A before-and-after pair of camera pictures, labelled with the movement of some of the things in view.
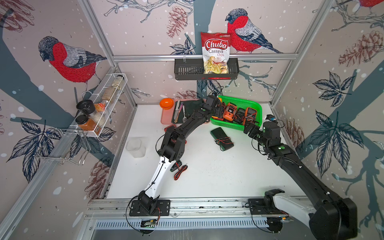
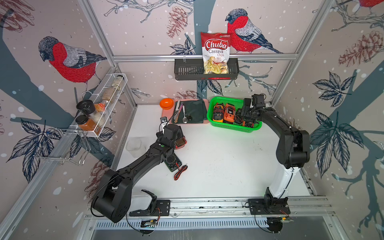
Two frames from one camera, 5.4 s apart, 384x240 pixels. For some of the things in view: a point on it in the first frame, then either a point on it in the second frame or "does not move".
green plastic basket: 243,103 does not move
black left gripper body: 216,112 → 179,134
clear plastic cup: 134,147 does not move
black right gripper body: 256,134 → 247,111
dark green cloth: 183,109 does not move
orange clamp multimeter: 229,112 does not move
